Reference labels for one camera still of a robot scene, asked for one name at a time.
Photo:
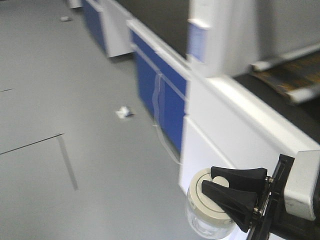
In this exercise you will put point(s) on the glass jar with white lid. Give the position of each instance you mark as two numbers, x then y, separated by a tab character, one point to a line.
204	216

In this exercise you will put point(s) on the rolled patterned mat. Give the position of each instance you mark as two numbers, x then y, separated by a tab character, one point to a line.
294	75

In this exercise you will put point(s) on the blue lab bench cabinets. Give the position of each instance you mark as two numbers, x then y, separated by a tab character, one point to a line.
155	32

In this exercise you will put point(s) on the crumpled white paper scrap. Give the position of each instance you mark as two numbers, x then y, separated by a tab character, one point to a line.
124	112

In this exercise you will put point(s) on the white fume hood base cabinet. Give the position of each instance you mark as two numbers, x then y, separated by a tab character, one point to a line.
227	126

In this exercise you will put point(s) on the white fume hood pillar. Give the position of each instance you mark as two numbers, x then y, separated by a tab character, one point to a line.
222	37

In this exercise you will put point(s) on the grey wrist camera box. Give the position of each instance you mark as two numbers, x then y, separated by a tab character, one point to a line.
300	187

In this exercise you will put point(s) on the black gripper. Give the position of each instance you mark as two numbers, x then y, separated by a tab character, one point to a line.
239	203

